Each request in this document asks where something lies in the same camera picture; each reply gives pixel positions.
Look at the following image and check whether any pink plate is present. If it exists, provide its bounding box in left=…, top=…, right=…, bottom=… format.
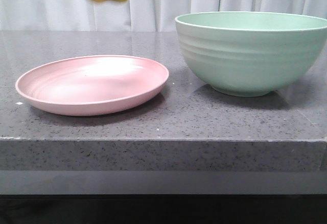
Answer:
left=15, top=55, right=169, bottom=116

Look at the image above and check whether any green bowl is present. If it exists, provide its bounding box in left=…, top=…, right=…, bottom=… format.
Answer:
left=175, top=11, right=326, bottom=97

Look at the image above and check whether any white curtain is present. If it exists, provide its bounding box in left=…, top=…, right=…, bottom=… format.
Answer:
left=1, top=0, right=326, bottom=32

